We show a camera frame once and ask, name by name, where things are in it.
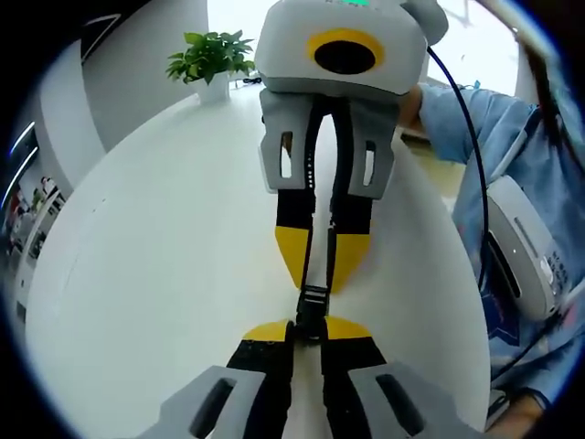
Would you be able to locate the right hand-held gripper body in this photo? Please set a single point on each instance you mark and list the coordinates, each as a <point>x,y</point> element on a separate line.
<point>283,50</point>

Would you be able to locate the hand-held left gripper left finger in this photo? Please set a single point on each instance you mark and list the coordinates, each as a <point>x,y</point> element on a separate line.
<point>260,356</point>

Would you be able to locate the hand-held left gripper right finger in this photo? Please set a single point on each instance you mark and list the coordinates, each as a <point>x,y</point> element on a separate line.
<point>352,352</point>

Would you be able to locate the black plastic buckle socket part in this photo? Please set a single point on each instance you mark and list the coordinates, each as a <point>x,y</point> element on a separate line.
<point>310,325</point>

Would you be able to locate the black plastic buckle pronged part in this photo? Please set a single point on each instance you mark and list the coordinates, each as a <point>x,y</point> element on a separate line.
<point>314,299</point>

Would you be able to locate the green potted plant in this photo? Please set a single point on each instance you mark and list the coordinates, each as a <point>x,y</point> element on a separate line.
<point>210,55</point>

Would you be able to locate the white plant pot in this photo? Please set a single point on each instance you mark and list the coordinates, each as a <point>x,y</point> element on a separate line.
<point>215,89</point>

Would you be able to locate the white worn device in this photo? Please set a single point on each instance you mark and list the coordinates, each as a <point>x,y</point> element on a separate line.
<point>516,247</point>

